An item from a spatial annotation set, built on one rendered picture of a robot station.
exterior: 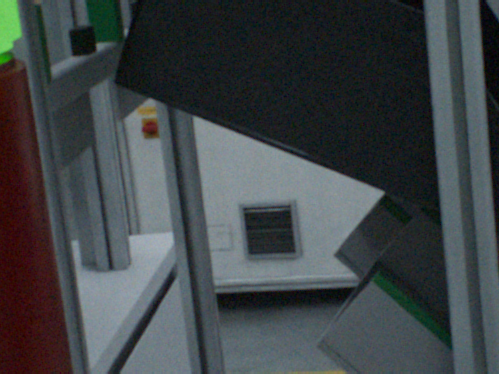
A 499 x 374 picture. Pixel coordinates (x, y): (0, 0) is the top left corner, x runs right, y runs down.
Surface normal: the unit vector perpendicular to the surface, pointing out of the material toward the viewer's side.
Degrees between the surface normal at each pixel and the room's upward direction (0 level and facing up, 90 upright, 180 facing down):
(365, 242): 90
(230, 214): 90
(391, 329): 90
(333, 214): 90
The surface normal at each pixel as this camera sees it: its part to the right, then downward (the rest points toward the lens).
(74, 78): 0.99, -0.08
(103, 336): -0.11, -0.97
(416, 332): -0.23, 0.25
